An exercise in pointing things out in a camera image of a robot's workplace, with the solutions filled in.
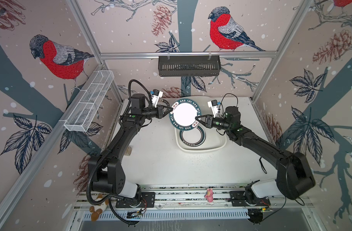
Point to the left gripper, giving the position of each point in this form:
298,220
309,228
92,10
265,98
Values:
159,109

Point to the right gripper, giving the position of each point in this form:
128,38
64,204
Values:
210,120

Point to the green red rim plate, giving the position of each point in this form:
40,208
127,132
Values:
193,138

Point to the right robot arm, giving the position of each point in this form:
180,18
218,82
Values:
294,176

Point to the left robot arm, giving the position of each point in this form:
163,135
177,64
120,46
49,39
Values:
106,177

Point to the white plastic bin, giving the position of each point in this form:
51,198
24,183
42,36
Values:
213,140

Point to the pink toy figure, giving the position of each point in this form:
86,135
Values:
209,195

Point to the brown white plush toy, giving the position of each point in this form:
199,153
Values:
97,210

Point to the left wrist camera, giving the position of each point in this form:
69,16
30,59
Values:
155,96

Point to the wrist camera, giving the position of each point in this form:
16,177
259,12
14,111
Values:
214,105
155,96

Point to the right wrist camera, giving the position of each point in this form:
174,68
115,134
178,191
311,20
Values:
214,105

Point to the black hanging wire basket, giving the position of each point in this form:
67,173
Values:
189,66

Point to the horizontal aluminium frame bar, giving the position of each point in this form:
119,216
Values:
239,54

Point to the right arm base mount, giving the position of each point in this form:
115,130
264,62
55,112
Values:
248,198

